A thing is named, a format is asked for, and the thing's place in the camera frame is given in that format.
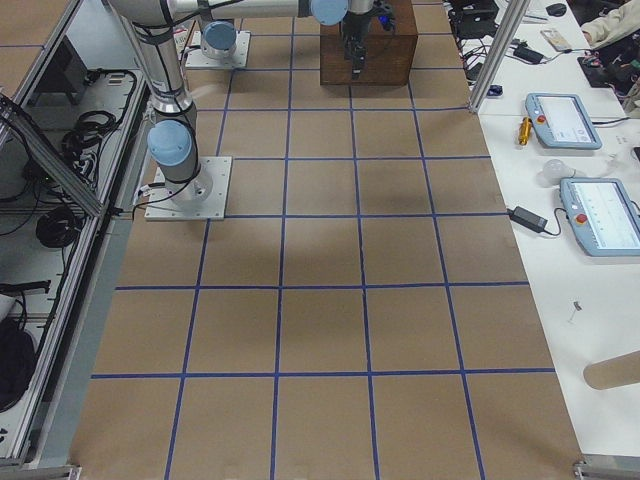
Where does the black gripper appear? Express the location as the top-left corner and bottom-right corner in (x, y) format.
(340, 12), (371, 80)

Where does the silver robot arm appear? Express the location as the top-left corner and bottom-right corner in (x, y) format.
(199, 20), (238, 58)
(110, 0), (380, 220)

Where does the dark wooden drawer cabinet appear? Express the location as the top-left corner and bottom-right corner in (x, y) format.
(320, 0), (418, 86)

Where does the small blue connector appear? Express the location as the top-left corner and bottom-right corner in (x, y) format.
(486, 84), (504, 98)

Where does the gold cylindrical tool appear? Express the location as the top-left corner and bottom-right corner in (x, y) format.
(518, 117), (532, 146)

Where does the upper teach pendant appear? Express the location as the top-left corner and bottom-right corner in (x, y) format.
(524, 93), (602, 150)

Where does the teach pendant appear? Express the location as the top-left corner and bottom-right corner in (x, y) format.
(524, 93), (602, 150)
(559, 178), (639, 257)

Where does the white light bulb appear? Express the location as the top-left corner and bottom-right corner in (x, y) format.
(537, 158), (579, 187)

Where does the black power brick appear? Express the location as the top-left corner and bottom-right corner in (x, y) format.
(507, 206), (548, 233)

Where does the lower teach pendant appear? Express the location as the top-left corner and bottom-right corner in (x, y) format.
(559, 178), (639, 257)

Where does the cardboard tube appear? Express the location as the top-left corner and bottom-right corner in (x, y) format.
(583, 351), (640, 390)

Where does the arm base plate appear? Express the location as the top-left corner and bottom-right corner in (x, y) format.
(144, 156), (232, 221)
(185, 31), (251, 70)

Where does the aluminium frame post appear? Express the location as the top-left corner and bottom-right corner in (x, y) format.
(469, 0), (530, 114)

